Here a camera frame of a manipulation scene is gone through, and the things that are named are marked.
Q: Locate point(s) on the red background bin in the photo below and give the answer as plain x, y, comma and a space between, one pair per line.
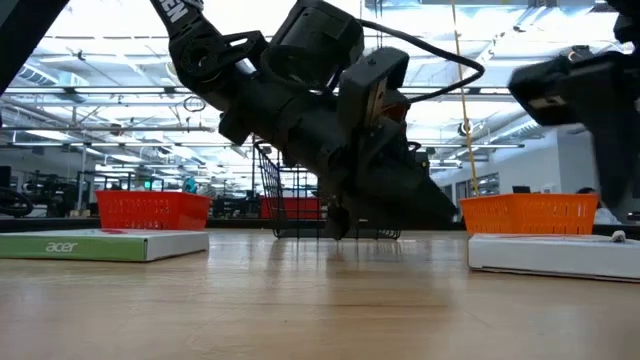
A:
300, 207

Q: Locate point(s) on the black table edge frame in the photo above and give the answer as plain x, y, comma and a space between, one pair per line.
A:
50, 225

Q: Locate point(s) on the white box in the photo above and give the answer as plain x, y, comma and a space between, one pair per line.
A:
550, 257

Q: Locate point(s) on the red plastic basket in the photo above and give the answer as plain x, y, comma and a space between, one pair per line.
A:
150, 210

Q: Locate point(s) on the green acer box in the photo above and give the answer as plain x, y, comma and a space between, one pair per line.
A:
100, 247

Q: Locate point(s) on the orange plastic basket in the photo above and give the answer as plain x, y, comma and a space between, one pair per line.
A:
525, 215

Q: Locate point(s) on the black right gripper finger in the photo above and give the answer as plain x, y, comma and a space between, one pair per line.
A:
622, 160

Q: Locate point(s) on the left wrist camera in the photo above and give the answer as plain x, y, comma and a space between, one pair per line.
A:
370, 65

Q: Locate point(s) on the teal background object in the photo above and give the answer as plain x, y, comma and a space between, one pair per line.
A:
189, 185

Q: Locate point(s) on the black background machinery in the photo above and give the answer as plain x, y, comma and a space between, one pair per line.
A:
50, 195

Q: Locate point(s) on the black frame brace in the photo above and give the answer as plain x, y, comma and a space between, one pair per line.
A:
25, 35

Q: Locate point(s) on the background person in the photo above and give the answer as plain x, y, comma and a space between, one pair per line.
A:
607, 217

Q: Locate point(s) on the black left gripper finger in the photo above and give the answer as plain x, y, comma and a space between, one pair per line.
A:
337, 222
395, 195

